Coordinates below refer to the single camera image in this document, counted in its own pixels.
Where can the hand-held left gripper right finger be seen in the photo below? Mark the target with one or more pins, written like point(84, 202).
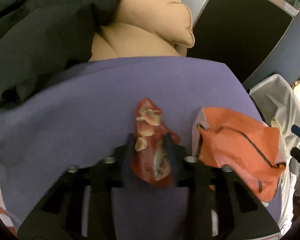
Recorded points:
point(172, 160)

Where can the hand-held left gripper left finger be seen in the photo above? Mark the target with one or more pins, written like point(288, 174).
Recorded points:
point(126, 162)

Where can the red snack packet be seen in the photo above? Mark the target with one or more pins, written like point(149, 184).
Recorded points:
point(150, 130)

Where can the orange plastic bag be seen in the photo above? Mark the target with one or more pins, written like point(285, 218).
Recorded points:
point(230, 140)

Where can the white cloth cover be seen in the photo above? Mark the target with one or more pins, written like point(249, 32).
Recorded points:
point(272, 92)

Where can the purple printed cloth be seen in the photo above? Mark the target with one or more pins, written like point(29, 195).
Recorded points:
point(77, 117)

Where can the tan sofa seat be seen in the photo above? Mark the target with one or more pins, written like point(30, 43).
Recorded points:
point(130, 45)

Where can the dark blue covered cabinet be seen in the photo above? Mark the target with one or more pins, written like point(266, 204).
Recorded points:
point(235, 30)

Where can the tan seamed cushion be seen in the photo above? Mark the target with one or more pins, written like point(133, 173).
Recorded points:
point(160, 17)

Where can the black jacket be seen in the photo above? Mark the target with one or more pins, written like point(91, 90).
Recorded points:
point(40, 42)

